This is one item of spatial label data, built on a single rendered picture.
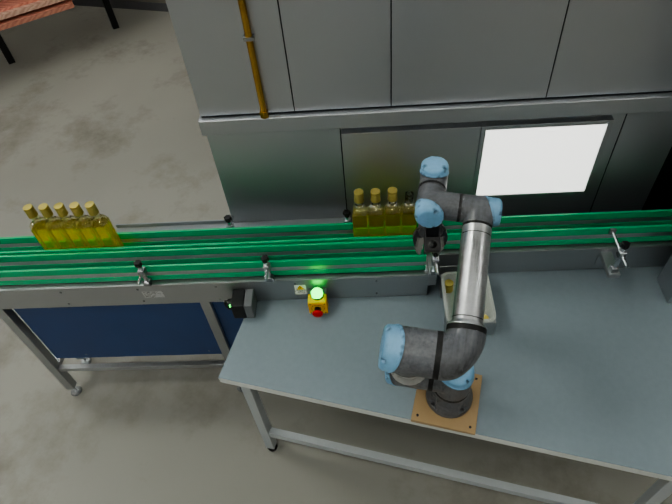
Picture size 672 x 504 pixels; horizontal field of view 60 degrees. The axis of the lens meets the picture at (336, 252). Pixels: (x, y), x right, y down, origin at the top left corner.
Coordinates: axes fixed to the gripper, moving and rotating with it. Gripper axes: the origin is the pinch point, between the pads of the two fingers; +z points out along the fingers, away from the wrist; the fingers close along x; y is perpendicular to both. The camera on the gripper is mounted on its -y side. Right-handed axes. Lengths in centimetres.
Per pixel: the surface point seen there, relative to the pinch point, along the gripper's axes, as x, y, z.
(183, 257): 89, 21, 24
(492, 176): -26.6, 41.3, 7.3
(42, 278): 142, 13, 25
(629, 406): -64, -32, 41
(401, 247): 7.0, 22.5, 23.5
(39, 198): 238, 153, 117
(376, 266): 16.4, 15.0, 24.9
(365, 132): 18.8, 40.7, -15.7
